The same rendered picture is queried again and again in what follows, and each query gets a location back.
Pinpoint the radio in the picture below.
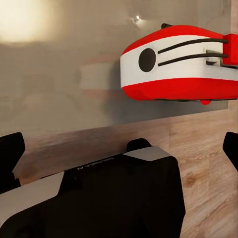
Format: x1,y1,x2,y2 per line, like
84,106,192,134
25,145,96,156
120,23,238,105

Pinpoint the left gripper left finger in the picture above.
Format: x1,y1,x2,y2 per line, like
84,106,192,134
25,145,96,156
0,132,25,190

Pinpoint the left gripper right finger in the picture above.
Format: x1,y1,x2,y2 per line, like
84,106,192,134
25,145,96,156
223,131,238,171

